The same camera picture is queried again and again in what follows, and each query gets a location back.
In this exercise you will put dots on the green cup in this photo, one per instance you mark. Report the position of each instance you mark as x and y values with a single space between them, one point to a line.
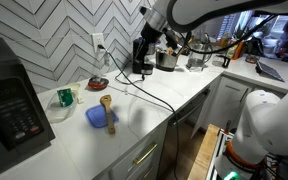
65 97

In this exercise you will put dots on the white wall outlet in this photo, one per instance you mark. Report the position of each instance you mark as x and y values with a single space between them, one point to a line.
96 38

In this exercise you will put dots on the steel utensil holder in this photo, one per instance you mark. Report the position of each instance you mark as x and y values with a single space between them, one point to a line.
165 62

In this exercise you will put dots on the wooden board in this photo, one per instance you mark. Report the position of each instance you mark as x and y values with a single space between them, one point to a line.
204 153

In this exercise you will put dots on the clear plastic lunchbox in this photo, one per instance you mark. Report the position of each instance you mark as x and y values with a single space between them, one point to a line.
57 113

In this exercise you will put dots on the red and black round dish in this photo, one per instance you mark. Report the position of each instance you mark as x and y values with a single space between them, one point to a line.
98 83

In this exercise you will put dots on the metal robot stand frame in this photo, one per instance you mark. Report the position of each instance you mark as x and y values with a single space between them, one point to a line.
219 150

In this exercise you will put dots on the dark tablet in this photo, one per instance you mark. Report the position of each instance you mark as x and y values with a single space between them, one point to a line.
270 70

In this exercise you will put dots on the glass pitcher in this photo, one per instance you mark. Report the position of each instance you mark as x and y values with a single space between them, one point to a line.
197 60

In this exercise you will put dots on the orange bottle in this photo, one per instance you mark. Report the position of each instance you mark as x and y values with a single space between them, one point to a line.
240 50

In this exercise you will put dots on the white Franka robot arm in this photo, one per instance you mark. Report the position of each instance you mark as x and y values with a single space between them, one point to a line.
267 123

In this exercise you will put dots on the brown wooden spoon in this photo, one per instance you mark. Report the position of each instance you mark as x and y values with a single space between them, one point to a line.
169 51

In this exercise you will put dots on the wooden spatula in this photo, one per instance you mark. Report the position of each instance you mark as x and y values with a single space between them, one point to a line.
109 116

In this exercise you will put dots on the small brown round dish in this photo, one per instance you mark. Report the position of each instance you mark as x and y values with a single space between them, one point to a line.
252 59

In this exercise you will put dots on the black coffee maker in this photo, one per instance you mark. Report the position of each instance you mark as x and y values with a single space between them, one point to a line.
139 61

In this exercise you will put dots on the black microwave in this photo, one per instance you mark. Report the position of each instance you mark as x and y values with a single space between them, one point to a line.
14 110

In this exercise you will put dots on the green bottle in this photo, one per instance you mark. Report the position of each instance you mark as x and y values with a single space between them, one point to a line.
230 53

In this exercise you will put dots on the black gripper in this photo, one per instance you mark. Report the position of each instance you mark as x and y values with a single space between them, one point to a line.
150 33

